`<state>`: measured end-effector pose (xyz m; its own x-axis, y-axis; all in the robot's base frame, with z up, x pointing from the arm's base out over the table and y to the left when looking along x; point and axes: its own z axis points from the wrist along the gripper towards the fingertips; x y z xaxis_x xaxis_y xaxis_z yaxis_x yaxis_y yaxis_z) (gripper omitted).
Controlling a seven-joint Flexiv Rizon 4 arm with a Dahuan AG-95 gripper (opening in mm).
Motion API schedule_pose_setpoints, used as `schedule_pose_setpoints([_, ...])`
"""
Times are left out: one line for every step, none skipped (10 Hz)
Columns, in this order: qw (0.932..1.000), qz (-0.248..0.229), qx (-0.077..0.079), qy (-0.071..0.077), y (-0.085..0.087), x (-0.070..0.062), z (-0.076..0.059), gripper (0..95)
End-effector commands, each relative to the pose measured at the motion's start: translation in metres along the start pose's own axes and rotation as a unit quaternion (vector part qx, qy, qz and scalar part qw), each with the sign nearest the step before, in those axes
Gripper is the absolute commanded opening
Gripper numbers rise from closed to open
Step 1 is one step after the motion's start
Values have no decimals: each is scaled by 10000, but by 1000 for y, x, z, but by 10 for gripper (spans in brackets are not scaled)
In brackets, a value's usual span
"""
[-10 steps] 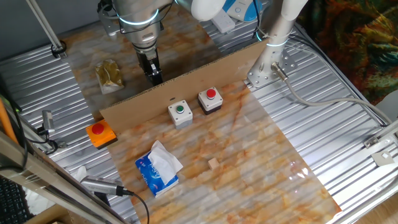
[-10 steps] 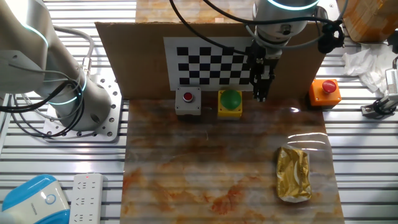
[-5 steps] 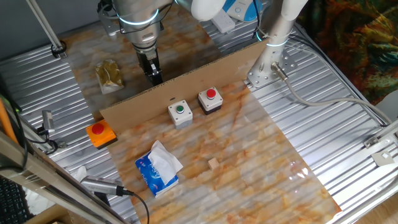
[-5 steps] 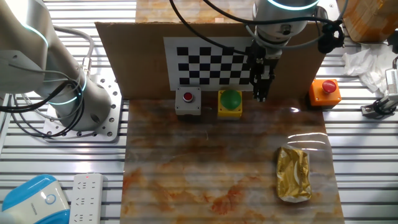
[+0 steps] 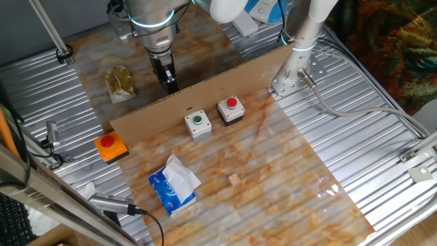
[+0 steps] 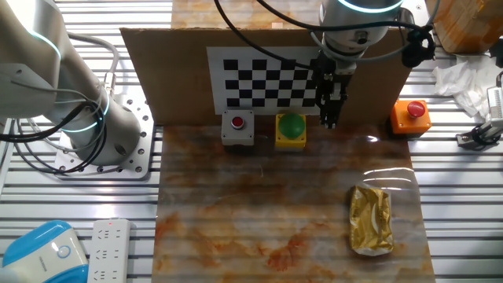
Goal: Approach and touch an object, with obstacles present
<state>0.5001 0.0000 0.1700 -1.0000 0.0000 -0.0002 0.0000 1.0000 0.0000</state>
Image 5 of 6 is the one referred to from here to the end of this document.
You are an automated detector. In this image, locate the colourful patterned cloth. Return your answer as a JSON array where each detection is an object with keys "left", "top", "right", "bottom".
[{"left": 327, "top": 0, "right": 437, "bottom": 116}]

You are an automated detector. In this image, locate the orange box red emergency button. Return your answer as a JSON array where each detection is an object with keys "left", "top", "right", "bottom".
[{"left": 94, "top": 131, "right": 130, "bottom": 165}]

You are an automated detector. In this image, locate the marble pattern table mat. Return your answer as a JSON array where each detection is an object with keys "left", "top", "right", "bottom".
[{"left": 66, "top": 1, "right": 376, "bottom": 246}]

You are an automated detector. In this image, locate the aluminium profile bar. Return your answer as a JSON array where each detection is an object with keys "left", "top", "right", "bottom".
[{"left": 399, "top": 131, "right": 437, "bottom": 161}]

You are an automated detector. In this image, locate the small wooden cube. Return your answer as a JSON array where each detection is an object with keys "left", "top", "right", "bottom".
[{"left": 227, "top": 172, "right": 242, "bottom": 188}]

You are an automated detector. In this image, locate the brown cardboard box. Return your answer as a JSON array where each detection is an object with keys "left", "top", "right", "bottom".
[{"left": 27, "top": 223, "right": 91, "bottom": 246}]

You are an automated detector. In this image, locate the small grey camera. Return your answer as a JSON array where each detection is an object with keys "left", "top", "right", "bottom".
[{"left": 46, "top": 120, "right": 61, "bottom": 144}]

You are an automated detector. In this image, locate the metal plate with square hole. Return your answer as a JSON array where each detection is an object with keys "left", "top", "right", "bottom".
[{"left": 407, "top": 165, "right": 434, "bottom": 184}]

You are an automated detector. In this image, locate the crumpled white tissue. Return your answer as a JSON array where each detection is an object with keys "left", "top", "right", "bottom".
[{"left": 25, "top": 182, "right": 97, "bottom": 237}]

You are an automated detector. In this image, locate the orange pole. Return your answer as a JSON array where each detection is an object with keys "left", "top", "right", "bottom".
[{"left": 0, "top": 108, "right": 20, "bottom": 159}]

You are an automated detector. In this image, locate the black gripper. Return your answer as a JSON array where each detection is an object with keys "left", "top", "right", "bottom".
[{"left": 149, "top": 54, "right": 180, "bottom": 96}]

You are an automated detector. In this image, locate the silver camera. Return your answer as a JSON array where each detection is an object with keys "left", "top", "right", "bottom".
[{"left": 87, "top": 192, "right": 138, "bottom": 217}]

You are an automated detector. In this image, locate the taped aluminium frame bar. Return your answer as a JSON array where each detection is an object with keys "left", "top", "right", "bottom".
[{"left": 0, "top": 143, "right": 141, "bottom": 246}]

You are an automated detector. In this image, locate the grey box green push button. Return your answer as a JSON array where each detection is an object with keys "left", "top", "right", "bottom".
[{"left": 184, "top": 109, "right": 212, "bottom": 143}]

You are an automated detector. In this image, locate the gold foil packet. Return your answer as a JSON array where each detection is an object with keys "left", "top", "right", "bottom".
[{"left": 103, "top": 64, "right": 137, "bottom": 105}]

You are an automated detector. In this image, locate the blue tissue pack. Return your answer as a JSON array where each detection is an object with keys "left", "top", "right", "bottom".
[{"left": 147, "top": 153, "right": 202, "bottom": 218}]

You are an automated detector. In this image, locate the small metal corner bracket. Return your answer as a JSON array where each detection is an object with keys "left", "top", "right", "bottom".
[{"left": 398, "top": 149, "right": 417, "bottom": 164}]

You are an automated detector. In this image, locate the brown cardboard wall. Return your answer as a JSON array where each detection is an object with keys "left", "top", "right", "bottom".
[{"left": 109, "top": 42, "right": 296, "bottom": 148}]

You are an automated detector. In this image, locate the black keyboard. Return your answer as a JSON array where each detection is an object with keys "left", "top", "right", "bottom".
[{"left": 0, "top": 193, "right": 37, "bottom": 246}]

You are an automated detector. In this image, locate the white power strip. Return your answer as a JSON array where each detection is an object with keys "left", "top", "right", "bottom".
[{"left": 231, "top": 9, "right": 259, "bottom": 38}]

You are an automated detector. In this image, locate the pale grey panel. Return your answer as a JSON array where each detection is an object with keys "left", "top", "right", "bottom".
[{"left": 411, "top": 98, "right": 437, "bottom": 135}]

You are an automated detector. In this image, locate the metal pole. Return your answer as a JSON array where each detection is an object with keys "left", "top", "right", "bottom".
[{"left": 27, "top": 0, "right": 74, "bottom": 66}]

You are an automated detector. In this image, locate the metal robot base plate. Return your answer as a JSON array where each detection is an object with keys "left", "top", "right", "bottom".
[{"left": 270, "top": 54, "right": 328, "bottom": 98}]

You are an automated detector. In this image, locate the wrist camera with grey mount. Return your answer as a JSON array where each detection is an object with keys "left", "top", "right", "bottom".
[{"left": 107, "top": 0, "right": 134, "bottom": 44}]

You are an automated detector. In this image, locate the blue and white device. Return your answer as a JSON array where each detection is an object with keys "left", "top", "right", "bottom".
[{"left": 244, "top": 0, "right": 290, "bottom": 25}]

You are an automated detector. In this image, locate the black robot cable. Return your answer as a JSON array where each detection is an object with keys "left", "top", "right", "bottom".
[{"left": 277, "top": 0, "right": 290, "bottom": 45}]

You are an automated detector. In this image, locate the white box red button black base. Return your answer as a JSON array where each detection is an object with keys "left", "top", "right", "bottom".
[{"left": 216, "top": 94, "right": 246, "bottom": 127}]

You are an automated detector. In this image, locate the metal camera mount clamp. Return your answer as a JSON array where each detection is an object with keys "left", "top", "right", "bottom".
[{"left": 40, "top": 139, "right": 74, "bottom": 171}]

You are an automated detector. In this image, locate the thick grey robot cable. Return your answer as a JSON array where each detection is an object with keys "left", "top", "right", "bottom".
[{"left": 296, "top": 67, "right": 433, "bottom": 139}]

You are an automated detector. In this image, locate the black camera cable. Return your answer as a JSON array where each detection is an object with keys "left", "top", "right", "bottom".
[{"left": 135, "top": 207, "right": 165, "bottom": 246}]

